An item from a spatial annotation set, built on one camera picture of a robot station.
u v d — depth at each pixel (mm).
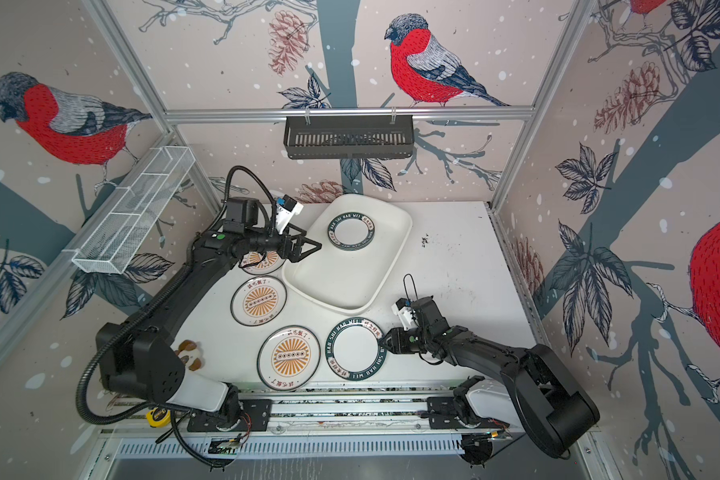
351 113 994
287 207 695
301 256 702
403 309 814
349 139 1065
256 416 729
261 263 698
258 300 949
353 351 839
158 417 709
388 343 836
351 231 1109
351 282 980
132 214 776
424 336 684
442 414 731
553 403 414
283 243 686
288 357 833
